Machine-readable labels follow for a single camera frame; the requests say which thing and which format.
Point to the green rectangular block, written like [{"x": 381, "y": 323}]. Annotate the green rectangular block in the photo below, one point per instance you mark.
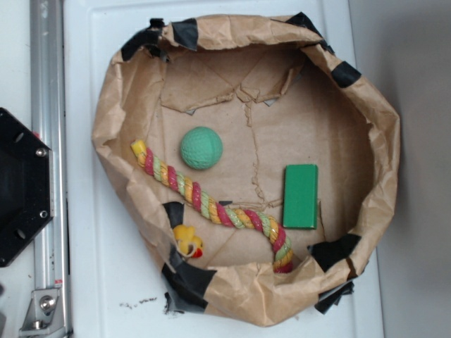
[{"x": 300, "y": 197}]

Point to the green dimpled ball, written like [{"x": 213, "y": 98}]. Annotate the green dimpled ball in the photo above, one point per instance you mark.
[{"x": 201, "y": 148}]

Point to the brown paper bag bin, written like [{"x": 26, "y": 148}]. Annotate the brown paper bag bin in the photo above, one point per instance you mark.
[{"x": 276, "y": 94}]

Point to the yellow rubber duck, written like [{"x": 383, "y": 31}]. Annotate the yellow rubber duck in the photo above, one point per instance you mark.
[{"x": 189, "y": 245}]

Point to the aluminium extrusion rail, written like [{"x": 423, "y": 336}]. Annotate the aluminium extrusion rail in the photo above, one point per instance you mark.
[{"x": 52, "y": 275}]

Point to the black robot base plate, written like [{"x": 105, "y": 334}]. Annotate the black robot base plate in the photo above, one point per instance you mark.
[{"x": 25, "y": 187}]

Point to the metal corner bracket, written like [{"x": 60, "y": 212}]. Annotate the metal corner bracket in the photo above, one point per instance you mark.
[{"x": 44, "y": 315}]

